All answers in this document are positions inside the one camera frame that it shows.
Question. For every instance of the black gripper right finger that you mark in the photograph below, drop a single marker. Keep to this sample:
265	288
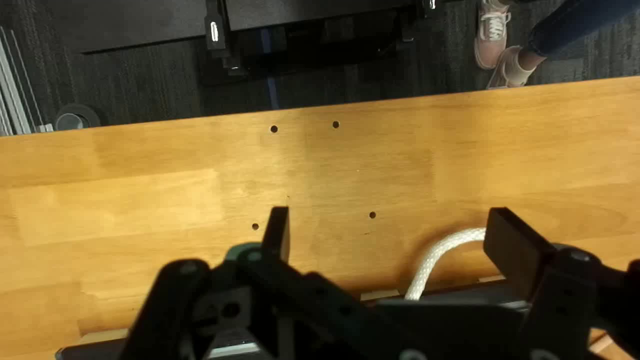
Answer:
572	300

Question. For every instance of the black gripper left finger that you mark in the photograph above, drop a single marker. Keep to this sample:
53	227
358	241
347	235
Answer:
200	312

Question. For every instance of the grey caster wheel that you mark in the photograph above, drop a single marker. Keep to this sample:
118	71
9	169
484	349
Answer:
74	118

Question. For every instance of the person's leg in jeans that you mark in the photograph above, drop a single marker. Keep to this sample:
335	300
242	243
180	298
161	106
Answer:
572	22

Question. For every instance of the black table base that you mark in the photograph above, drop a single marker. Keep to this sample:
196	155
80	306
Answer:
146	20

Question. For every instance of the aluminium frame profile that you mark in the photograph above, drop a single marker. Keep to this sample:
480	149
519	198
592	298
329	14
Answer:
13	92

